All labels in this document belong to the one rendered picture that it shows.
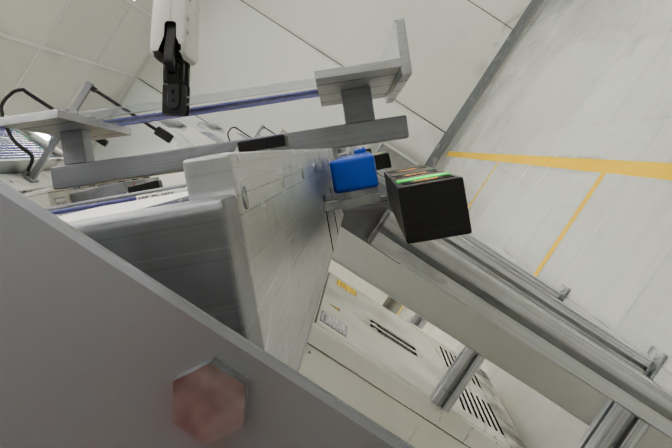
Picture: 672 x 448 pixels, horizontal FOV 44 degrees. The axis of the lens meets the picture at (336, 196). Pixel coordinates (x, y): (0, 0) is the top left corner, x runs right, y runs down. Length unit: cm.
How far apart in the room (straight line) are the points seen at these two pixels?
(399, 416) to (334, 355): 18
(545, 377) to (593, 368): 22
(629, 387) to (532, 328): 12
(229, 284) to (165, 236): 2
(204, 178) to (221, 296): 3
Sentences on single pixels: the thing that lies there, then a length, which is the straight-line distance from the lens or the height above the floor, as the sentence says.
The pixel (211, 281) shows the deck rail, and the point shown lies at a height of 71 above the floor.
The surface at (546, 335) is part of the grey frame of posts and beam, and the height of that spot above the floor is 42.
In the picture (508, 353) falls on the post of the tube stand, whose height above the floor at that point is 39.
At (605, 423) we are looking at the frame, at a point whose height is 32.
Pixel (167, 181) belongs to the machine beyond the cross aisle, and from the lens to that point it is 533.
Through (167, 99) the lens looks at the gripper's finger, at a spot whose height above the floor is 95.
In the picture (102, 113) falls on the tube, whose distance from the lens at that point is 117.
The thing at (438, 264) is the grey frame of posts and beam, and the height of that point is 56.
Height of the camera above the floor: 70
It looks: level
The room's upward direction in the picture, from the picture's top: 57 degrees counter-clockwise
